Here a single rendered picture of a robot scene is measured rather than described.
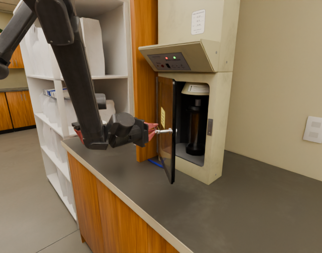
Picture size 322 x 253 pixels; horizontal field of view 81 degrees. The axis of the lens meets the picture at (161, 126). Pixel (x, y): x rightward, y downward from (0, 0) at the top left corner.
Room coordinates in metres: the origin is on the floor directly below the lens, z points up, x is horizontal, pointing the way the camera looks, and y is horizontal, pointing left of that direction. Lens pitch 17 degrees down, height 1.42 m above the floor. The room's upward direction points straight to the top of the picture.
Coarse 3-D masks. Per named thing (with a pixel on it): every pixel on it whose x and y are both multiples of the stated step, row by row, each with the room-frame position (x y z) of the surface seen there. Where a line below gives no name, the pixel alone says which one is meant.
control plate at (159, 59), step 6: (156, 54) 0.80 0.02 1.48; (162, 54) 0.78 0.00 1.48; (168, 54) 0.76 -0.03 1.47; (174, 54) 0.74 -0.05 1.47; (180, 54) 0.72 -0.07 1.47; (150, 60) 0.86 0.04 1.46; (156, 60) 0.83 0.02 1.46; (162, 60) 0.81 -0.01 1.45; (168, 60) 0.79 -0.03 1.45; (174, 60) 0.76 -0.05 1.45; (180, 60) 0.74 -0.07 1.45; (156, 66) 0.87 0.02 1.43; (174, 66) 0.79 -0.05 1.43; (180, 66) 0.77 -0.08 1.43; (186, 66) 0.75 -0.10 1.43
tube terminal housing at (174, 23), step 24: (168, 0) 0.89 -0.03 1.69; (192, 0) 0.80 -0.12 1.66; (216, 0) 0.72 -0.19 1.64; (168, 24) 0.89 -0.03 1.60; (216, 24) 0.72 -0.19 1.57; (168, 72) 0.88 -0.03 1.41; (192, 72) 0.78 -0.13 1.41; (216, 72) 0.71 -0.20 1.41; (216, 96) 0.70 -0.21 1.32; (216, 120) 0.71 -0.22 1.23; (216, 144) 0.73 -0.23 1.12; (192, 168) 0.77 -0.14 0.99; (216, 168) 0.74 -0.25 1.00
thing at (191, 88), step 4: (188, 84) 0.84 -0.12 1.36; (192, 84) 0.82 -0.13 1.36; (196, 84) 0.81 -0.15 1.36; (200, 84) 0.80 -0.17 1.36; (204, 84) 0.80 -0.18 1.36; (208, 84) 0.80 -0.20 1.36; (184, 88) 0.85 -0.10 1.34; (188, 88) 0.82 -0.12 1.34; (192, 88) 0.81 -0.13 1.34; (196, 88) 0.80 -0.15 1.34; (200, 88) 0.80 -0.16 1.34; (204, 88) 0.79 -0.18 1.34; (208, 88) 0.80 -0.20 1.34; (184, 92) 0.84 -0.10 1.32; (188, 92) 0.81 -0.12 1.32; (192, 92) 0.80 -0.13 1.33; (196, 92) 0.79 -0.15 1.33; (200, 92) 0.79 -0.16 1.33; (204, 92) 0.79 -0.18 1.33; (208, 92) 0.79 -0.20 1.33
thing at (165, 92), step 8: (160, 80) 0.83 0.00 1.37; (168, 80) 0.69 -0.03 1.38; (160, 88) 0.83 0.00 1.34; (168, 88) 0.69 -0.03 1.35; (160, 96) 0.83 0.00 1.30; (168, 96) 0.69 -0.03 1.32; (160, 104) 0.83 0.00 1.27; (168, 104) 0.68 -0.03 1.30; (160, 112) 0.83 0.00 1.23; (168, 112) 0.68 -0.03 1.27; (160, 120) 0.83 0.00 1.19; (168, 120) 0.68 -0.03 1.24; (160, 128) 0.83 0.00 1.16; (160, 136) 0.83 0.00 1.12; (168, 136) 0.68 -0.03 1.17; (160, 144) 0.83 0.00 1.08; (168, 144) 0.68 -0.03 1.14; (160, 152) 0.83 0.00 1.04; (168, 152) 0.67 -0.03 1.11; (160, 160) 0.83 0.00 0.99; (168, 160) 0.67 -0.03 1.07; (168, 168) 0.67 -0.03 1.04; (168, 176) 0.67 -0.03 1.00
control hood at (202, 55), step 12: (144, 48) 0.82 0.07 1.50; (156, 48) 0.77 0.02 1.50; (168, 48) 0.73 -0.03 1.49; (180, 48) 0.70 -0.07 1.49; (192, 48) 0.66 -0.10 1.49; (204, 48) 0.64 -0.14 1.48; (216, 48) 0.68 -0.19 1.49; (192, 60) 0.71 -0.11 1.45; (204, 60) 0.67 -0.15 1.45; (216, 60) 0.69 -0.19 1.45
